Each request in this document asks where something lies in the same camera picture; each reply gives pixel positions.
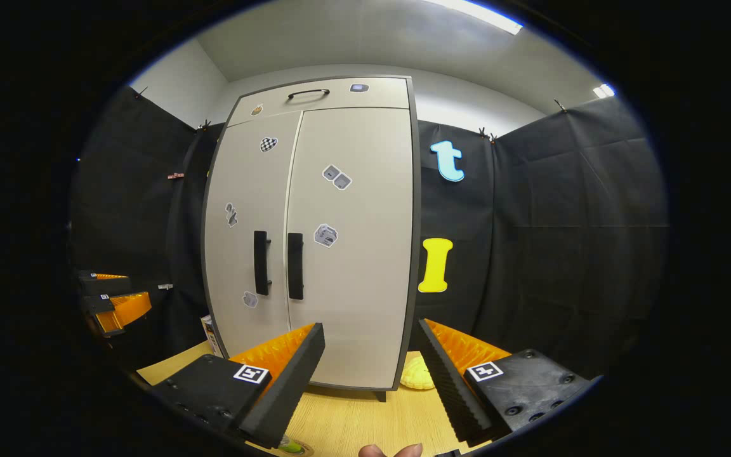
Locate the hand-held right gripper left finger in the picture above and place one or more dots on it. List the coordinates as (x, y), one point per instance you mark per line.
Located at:
(283, 393)

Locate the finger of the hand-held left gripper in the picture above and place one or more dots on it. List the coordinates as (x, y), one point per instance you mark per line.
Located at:
(127, 308)
(102, 276)

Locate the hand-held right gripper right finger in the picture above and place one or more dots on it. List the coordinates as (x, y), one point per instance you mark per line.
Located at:
(451, 393)

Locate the green label bottle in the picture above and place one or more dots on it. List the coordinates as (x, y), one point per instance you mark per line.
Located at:
(289, 445)

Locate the white cabinet door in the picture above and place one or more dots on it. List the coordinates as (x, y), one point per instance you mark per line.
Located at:
(365, 292)
(245, 190)

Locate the grey white cabinet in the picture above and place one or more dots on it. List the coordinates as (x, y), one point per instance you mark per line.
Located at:
(413, 254)

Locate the beige cabinet drawer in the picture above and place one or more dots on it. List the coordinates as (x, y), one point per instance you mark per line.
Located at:
(340, 101)

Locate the yellow textured sponge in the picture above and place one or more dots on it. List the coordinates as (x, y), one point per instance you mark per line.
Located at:
(417, 376)

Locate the small printed box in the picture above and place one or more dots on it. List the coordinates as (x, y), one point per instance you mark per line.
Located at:
(212, 336)

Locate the black backdrop cloth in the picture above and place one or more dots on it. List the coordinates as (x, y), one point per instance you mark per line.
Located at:
(562, 222)

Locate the small ceiling light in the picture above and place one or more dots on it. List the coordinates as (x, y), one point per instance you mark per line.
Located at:
(603, 91)

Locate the long ceiling light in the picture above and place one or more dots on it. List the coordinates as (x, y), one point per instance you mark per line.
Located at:
(476, 16)

